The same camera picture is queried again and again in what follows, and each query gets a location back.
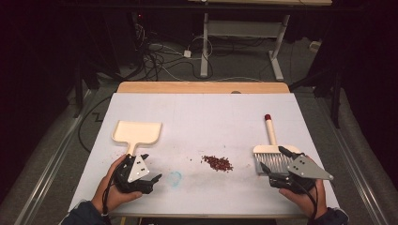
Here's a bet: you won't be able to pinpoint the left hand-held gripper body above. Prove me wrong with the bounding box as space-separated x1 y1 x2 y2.
112 155 154 194

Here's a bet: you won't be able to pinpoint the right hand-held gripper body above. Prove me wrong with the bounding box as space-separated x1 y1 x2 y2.
268 155 334 192

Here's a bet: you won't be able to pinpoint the cream hand brush grey bristles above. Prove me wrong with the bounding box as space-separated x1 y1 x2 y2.
253 113 303 176

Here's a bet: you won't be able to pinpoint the cream plastic dustpan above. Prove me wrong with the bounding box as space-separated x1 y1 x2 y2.
111 120 163 156

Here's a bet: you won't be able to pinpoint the red beans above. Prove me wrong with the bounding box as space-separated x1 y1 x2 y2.
189 154 235 173

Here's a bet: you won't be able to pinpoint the person's right hand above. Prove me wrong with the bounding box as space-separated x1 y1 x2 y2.
279 179 327 218

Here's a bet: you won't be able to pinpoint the person's left hand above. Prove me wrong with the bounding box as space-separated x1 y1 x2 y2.
91 154 143 215

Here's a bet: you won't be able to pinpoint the white board table cover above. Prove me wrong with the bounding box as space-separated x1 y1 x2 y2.
68 92 341 218

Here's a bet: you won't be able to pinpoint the black stand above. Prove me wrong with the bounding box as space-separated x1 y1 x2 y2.
72 59 98 119
289 62 345 129

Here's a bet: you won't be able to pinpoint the wooden table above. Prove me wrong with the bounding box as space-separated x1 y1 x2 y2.
116 82 291 95

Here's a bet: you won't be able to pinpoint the white power strip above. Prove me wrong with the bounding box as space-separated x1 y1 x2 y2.
309 40 323 53

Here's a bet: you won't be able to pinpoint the right hand-held gripper black cable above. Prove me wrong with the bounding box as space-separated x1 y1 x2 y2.
294 179 319 221

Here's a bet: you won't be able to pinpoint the hand-held gripper black cable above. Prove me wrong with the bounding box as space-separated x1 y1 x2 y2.
294 179 319 221
101 162 126 225

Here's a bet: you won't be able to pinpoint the left hand-held gripper black cable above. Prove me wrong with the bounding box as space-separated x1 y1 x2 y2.
101 162 126 225

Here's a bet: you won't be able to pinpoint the metal floor rail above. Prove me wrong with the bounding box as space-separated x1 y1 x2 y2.
13 89 92 225
315 93 390 225

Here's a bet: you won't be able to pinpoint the black floor cable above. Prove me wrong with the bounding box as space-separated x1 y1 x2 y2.
77 95 113 154

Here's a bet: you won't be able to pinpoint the tangle of floor cables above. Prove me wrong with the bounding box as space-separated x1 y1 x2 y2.
134 22 267 83

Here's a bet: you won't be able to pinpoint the white metal desk frame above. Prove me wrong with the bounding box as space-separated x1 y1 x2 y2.
187 0 333 83

